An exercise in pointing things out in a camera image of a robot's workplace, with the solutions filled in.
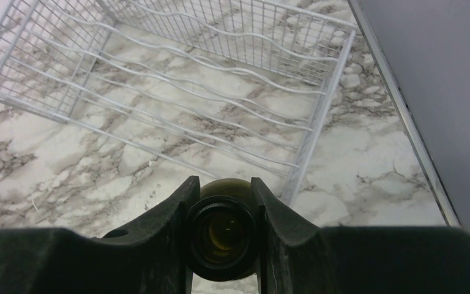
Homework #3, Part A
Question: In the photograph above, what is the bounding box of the green wine bottle white label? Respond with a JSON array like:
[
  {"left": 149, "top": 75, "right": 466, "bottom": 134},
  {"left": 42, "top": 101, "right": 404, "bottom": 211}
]
[{"left": 181, "top": 178, "right": 259, "bottom": 282}]

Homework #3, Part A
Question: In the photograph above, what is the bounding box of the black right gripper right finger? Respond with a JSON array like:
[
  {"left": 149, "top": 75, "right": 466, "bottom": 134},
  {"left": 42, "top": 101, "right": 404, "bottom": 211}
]
[{"left": 251, "top": 178, "right": 470, "bottom": 293}]

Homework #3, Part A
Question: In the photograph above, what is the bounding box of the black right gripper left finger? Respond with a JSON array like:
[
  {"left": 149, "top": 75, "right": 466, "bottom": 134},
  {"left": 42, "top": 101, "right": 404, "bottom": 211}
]
[{"left": 0, "top": 176, "right": 200, "bottom": 293}]

